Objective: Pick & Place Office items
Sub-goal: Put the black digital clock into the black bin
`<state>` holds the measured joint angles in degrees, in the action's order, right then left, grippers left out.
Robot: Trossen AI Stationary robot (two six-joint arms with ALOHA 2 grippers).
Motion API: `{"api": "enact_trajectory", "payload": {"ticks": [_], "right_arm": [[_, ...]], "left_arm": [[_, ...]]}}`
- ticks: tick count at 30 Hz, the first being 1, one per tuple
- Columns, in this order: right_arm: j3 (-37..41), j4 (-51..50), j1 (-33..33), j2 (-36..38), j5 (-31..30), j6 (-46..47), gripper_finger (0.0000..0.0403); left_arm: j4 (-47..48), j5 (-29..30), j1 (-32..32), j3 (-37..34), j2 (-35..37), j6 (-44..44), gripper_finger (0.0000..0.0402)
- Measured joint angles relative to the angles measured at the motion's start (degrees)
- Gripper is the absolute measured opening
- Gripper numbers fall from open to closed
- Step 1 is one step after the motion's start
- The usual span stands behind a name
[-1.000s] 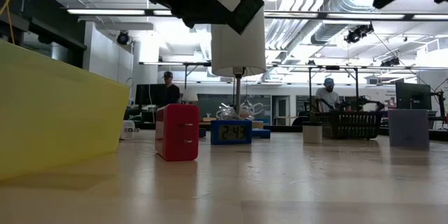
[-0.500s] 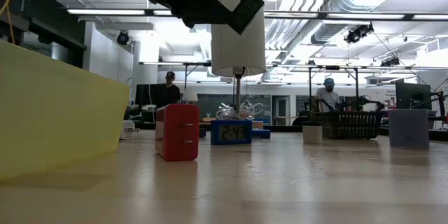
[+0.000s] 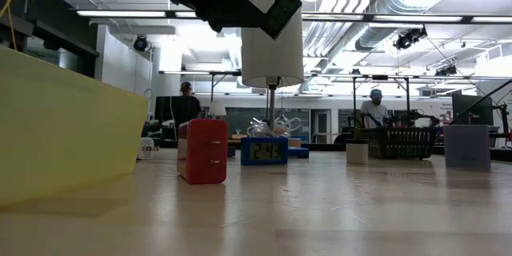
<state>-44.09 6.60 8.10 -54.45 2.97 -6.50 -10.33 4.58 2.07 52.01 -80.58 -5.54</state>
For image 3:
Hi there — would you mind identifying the long ceiling light rail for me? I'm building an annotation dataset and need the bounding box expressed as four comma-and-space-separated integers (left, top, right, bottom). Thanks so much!
70, 7, 512, 25

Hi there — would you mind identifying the black ceiling camera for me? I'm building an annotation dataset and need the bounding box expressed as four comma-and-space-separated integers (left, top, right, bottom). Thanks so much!
132, 34, 150, 53

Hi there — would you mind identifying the background door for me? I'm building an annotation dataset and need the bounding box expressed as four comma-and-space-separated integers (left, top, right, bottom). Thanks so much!
311, 108, 332, 144

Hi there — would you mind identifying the black computer monitor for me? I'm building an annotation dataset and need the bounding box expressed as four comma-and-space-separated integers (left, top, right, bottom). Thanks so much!
451, 94, 494, 126
154, 95, 192, 122

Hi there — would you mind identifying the blue digital clock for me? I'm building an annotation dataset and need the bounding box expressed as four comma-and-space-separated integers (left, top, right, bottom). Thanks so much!
240, 136, 290, 166

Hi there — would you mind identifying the small white background lamp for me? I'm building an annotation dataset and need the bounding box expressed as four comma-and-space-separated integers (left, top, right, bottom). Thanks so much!
207, 100, 228, 120

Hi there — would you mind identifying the silver ceiling duct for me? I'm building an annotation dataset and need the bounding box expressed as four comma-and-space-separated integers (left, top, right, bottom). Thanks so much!
354, 0, 445, 51

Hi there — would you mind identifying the black ceiling spotlight cluster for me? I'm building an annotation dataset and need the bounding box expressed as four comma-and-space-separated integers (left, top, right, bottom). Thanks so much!
393, 26, 428, 51

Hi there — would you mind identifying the person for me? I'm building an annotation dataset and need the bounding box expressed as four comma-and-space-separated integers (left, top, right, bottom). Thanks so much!
175, 81, 202, 127
358, 88, 390, 129

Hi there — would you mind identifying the bundled clear lamp cable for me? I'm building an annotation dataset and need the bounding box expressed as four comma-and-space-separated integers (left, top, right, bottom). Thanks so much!
246, 114, 303, 139

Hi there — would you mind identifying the metal lamp pole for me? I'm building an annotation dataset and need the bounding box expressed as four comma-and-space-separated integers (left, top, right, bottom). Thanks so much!
266, 76, 279, 129

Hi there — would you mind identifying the red wall charger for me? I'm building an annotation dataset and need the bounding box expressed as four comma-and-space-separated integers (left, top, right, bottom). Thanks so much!
176, 118, 229, 186

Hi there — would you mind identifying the black metal background frame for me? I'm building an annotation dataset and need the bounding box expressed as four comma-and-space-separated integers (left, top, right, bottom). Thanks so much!
351, 74, 412, 129

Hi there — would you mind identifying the teal and white charger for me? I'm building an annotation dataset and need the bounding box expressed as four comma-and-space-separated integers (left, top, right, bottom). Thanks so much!
137, 137, 160, 161

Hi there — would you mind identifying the white cylindrical lamp shade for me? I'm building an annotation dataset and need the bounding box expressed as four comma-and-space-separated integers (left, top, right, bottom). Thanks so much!
240, 0, 305, 89

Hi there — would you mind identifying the lavender cube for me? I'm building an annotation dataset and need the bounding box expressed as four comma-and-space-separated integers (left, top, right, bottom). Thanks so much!
443, 124, 492, 170

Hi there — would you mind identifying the black plastic mesh basket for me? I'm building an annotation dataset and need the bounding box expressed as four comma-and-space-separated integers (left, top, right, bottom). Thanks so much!
354, 126, 440, 160

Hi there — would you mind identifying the yellow translucent plastic bin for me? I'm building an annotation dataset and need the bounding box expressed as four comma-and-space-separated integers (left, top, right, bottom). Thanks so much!
0, 45, 150, 208

